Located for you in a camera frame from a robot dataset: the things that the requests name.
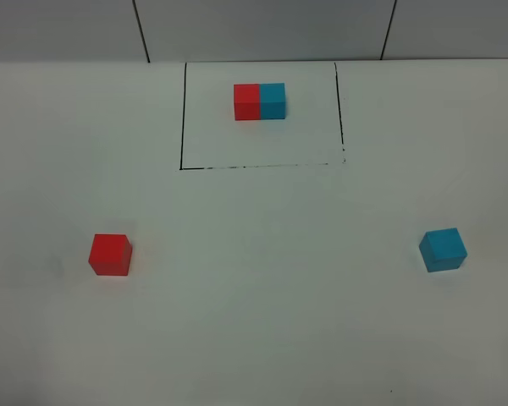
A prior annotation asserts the blue template block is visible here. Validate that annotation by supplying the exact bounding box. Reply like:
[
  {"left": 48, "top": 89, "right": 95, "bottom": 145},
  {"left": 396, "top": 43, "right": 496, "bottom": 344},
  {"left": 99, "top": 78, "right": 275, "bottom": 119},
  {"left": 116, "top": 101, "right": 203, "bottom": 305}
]
[{"left": 260, "top": 83, "right": 287, "bottom": 120}]

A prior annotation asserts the red template block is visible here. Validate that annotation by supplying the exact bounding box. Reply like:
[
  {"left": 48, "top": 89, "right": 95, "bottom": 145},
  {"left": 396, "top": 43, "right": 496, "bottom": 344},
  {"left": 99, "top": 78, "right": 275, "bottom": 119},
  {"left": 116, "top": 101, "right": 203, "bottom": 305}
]
[{"left": 234, "top": 84, "right": 261, "bottom": 121}]

